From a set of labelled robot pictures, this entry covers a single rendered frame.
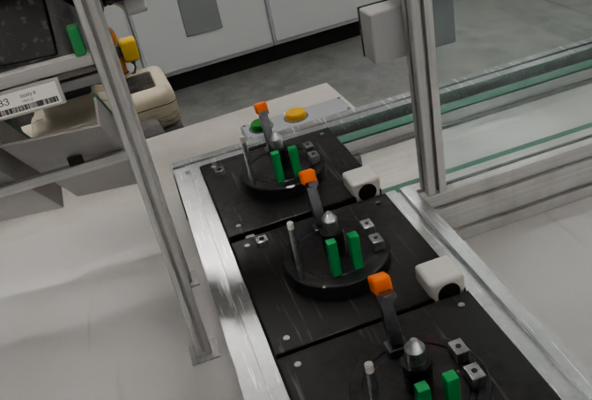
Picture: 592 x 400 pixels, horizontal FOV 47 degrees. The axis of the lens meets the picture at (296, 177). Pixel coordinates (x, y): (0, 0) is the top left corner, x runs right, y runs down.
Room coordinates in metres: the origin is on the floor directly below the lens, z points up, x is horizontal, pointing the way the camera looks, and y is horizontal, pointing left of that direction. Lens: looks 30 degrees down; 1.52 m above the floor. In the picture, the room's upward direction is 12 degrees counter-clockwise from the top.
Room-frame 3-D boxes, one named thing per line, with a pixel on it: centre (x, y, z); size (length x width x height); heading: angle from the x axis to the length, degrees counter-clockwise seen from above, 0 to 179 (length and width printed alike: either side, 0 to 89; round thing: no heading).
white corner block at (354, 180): (0.88, -0.10, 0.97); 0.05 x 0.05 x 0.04; 11
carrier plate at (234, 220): (0.96, 0.02, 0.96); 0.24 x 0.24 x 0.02; 11
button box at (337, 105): (1.18, -0.02, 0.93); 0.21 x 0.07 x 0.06; 101
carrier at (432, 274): (0.71, -0.03, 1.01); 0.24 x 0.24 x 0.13; 11
